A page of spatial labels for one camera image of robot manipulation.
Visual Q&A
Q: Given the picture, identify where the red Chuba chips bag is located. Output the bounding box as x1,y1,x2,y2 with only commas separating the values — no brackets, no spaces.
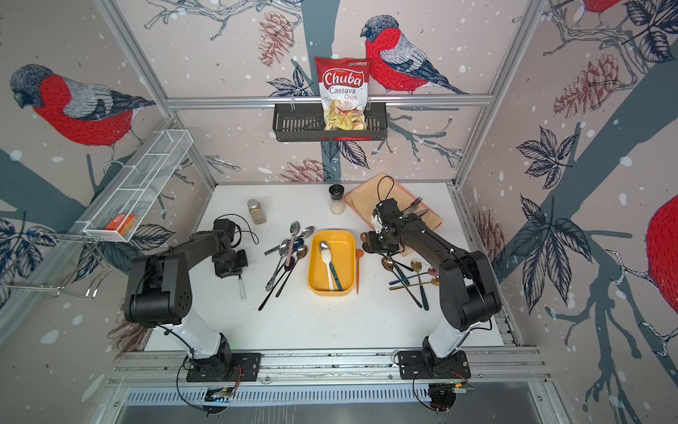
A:
315,57,371,131

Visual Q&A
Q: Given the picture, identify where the dark fork on napkin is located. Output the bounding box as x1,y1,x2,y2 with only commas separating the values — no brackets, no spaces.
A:
403,196,423,214

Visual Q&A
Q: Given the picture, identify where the wire hook rack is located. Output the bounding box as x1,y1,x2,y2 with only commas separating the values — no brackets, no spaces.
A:
1,230,112,303

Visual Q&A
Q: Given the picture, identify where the aluminium front rail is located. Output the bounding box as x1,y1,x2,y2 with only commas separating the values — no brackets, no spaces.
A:
104,346,552,387

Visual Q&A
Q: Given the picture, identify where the yellow plastic storage box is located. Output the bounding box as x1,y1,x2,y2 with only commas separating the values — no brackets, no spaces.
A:
307,230,357,297

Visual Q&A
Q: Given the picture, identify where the clear glass spice jar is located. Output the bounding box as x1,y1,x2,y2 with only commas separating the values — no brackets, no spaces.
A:
247,199,267,225

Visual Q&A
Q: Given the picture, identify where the pink handled steel spoon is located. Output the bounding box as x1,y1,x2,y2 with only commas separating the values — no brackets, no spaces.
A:
285,221,300,267

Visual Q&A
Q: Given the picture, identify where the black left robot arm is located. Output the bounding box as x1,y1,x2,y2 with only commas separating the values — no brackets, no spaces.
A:
123,217,247,374

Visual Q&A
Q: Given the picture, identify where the black wire wall basket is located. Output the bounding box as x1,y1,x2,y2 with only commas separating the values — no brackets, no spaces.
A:
273,102,388,142

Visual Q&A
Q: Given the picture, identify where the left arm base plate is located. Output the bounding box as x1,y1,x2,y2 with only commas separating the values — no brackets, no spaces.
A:
186,353,262,383

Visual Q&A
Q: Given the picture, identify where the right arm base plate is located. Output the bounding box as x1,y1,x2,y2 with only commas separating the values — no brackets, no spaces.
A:
395,349,471,381

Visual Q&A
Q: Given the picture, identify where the steel spoon patterned handle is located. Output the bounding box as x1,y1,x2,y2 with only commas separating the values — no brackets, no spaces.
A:
264,226,315,255

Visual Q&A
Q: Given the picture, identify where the gold spoon long handle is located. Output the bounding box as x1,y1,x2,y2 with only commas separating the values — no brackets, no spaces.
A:
389,277,440,291

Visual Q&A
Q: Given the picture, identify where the orange plastic spoon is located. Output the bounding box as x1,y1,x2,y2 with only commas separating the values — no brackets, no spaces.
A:
355,249,364,293

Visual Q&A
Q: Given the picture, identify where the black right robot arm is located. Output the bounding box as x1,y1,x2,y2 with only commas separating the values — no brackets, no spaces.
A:
363,199,501,367

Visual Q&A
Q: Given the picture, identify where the white wire wall shelf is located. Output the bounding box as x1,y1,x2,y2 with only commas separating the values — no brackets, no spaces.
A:
83,129,194,243

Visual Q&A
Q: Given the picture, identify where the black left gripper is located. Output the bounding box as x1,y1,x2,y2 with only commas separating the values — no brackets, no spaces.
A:
214,248,249,277

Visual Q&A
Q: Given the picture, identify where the orange box on shelf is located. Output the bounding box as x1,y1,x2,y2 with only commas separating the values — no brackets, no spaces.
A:
105,214,136,236

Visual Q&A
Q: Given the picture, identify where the purple spoon black handle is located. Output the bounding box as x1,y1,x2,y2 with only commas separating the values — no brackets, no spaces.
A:
258,257,297,311

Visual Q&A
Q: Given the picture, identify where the steel spoon green handle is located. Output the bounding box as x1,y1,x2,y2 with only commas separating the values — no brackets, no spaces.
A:
331,261,344,292

